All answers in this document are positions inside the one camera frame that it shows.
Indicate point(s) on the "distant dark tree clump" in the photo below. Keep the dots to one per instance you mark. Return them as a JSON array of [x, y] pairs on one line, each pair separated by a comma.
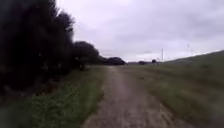
[[115, 61]]

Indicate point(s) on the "small distant dark bush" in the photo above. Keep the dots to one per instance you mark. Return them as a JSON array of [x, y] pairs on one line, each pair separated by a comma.
[[142, 62], [154, 61]]

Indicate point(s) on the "brown gravel dirt path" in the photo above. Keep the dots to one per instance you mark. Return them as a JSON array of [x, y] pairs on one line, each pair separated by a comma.
[[128, 103]]

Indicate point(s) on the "pale thin pole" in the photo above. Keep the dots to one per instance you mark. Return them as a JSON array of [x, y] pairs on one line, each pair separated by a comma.
[[191, 50], [162, 55]]

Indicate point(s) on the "grass verge strip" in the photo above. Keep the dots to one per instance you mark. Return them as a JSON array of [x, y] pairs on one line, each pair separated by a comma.
[[63, 103]]

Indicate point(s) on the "grassy embankment slope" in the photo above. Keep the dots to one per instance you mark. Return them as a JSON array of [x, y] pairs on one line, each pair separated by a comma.
[[190, 80]]

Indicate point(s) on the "row of dark trees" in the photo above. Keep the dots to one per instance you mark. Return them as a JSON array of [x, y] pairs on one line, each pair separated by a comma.
[[33, 43]]

